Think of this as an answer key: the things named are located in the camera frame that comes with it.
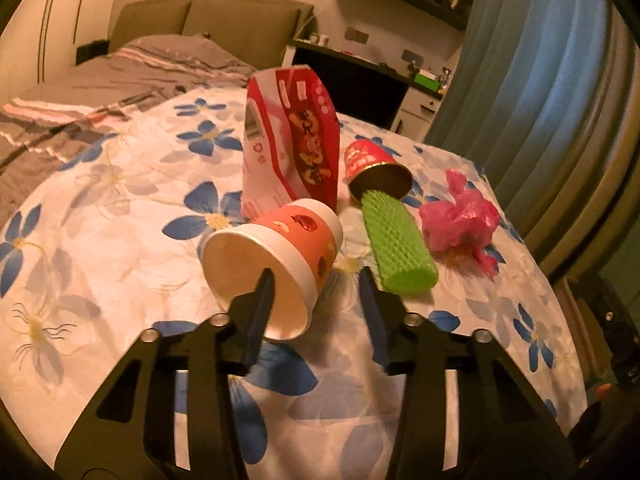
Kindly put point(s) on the dark wall socket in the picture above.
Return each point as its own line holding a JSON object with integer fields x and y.
{"x": 413, "y": 56}
{"x": 357, "y": 36}

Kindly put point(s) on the white drawer cabinet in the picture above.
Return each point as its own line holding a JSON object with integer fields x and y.
{"x": 417, "y": 110}

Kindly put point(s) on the black nightstand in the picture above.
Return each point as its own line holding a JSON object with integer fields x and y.
{"x": 92, "y": 52}

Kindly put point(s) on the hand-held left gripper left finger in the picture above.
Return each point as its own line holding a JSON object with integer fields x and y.
{"x": 255, "y": 315}

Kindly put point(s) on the green foam net sleeve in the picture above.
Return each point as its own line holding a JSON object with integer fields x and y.
{"x": 395, "y": 245}

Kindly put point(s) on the red paper cup gold interior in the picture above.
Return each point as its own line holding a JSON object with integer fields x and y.
{"x": 365, "y": 157}

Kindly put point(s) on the white wardrobe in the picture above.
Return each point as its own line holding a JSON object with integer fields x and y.
{"x": 50, "y": 25}

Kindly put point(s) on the blue grey curtain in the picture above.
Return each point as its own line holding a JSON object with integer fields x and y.
{"x": 540, "y": 85}

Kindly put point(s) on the blue floral bed sheet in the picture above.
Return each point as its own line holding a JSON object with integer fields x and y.
{"x": 125, "y": 220}

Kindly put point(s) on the orange paper cup white interior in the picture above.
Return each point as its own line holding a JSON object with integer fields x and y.
{"x": 280, "y": 255}

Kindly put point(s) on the brown upholstered headboard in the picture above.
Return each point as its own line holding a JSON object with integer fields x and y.
{"x": 225, "y": 15}

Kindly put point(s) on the dark top desk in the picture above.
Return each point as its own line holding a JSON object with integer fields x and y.
{"x": 360, "y": 62}

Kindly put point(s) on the pink plastic bag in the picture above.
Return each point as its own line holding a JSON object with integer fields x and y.
{"x": 460, "y": 220}

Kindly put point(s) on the bed with grey bedding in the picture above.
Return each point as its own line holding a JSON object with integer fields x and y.
{"x": 100, "y": 85}

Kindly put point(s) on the red white snack bag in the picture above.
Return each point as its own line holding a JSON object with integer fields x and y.
{"x": 295, "y": 135}

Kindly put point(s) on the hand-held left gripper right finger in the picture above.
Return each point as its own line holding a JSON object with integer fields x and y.
{"x": 377, "y": 320}

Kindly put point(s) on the green box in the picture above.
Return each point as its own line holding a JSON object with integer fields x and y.
{"x": 426, "y": 81}

